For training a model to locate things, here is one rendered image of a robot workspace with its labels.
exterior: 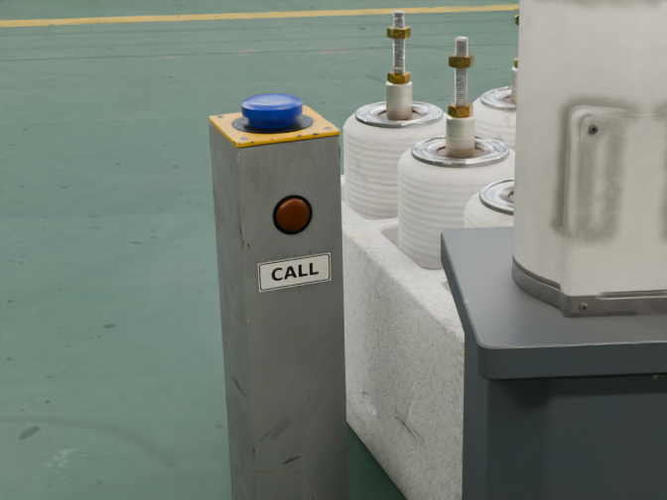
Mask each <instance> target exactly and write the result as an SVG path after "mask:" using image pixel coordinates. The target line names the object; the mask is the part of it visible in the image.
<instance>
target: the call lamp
mask: <svg viewBox="0 0 667 500"><path fill-rule="evenodd" d="M309 216H310V211H309V208H308V206H307V205H306V203H305V202H304V201H302V200H300V199H297V198H292V199H289V200H286V201H285V202H283V203H282V204H281V206H280V207H279V209H278V211H277V222H278V224H279V226H280V227H281V228H282V229H284V230H286V231H297V230H299V229H301V228H302V227H304V226H305V225H306V223H307V222H308V220H309Z"/></svg>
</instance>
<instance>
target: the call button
mask: <svg viewBox="0 0 667 500"><path fill-rule="evenodd" d="M302 113H303V101H302V100H301V99H300V98H299V97H297V96H295V95H291V94H285V93H266V94H259V95H254V96H250V97H248V98H246V99H245V100H244V101H242V103H241V114H242V115H243V116H244V117H246V118H248V124H249V125H250V126H253V127H257V128H265V129H274V128H284V127H288V126H292V125H294V124H296V123H297V116H299V115H301V114H302Z"/></svg>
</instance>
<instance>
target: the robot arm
mask: <svg viewBox="0 0 667 500"><path fill-rule="evenodd" d="M512 277H513V279H514V281H515V284H516V285H517V286H518V287H519V288H521V289H522V290H523V291H524V292H525V293H527V294H529V295H530V296H532V297H534V298H536V299H538V300H540V301H543V302H545V303H548V304H550V305H553V306H555V307H557V308H559V309H560V311H561V312H562V314H563V316H566V317H586V316H612V315H638V314H664V313H667V0H520V4H519V37H518V70H517V102H516V135H515V168H514V213H513V251H512Z"/></svg>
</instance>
